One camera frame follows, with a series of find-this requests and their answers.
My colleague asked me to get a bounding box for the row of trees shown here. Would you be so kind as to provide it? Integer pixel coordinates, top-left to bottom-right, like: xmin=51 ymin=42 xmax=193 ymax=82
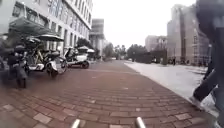
xmin=102 ymin=42 xmax=148 ymax=62

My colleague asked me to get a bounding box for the pale sunshade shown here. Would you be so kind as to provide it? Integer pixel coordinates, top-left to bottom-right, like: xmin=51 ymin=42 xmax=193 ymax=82
xmin=77 ymin=45 xmax=96 ymax=54

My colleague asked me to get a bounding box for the red brick path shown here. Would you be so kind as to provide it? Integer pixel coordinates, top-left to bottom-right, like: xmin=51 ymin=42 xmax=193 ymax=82
xmin=0 ymin=59 xmax=214 ymax=128

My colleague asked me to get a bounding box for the tall grey building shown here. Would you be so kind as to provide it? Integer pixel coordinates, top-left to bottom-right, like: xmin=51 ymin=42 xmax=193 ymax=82
xmin=88 ymin=18 xmax=106 ymax=56

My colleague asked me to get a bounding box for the parked scooter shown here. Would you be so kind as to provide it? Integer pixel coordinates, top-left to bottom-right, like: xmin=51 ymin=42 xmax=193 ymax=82
xmin=24 ymin=37 xmax=69 ymax=78
xmin=64 ymin=46 xmax=91 ymax=70

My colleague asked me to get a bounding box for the dark tree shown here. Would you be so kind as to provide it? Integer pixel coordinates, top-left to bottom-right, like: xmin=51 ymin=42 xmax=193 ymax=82
xmin=75 ymin=37 xmax=96 ymax=58

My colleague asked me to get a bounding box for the pale building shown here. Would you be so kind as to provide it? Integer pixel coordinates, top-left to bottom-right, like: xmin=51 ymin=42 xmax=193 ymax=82
xmin=144 ymin=34 xmax=168 ymax=53

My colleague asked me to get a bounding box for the grey paved pavement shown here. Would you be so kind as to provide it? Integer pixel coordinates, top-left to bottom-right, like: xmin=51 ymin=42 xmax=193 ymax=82
xmin=123 ymin=61 xmax=224 ymax=118

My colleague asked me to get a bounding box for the robot's own part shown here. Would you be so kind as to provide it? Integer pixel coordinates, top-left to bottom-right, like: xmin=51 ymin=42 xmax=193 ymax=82
xmin=71 ymin=118 xmax=81 ymax=128
xmin=135 ymin=116 xmax=147 ymax=128

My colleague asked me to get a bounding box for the large grey building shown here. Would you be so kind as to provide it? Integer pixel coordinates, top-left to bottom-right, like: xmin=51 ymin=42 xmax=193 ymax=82
xmin=0 ymin=0 xmax=94 ymax=57

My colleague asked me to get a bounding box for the dark sunshade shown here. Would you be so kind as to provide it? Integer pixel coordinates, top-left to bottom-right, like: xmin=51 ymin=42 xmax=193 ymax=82
xmin=34 ymin=33 xmax=65 ymax=52

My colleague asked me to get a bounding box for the tall brown-grey building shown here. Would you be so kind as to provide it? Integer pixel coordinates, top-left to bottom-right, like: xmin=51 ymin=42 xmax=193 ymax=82
xmin=166 ymin=3 xmax=213 ymax=66

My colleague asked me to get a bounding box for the dark frame structure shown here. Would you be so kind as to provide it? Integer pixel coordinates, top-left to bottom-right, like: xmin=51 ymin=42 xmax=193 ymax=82
xmin=133 ymin=49 xmax=168 ymax=65

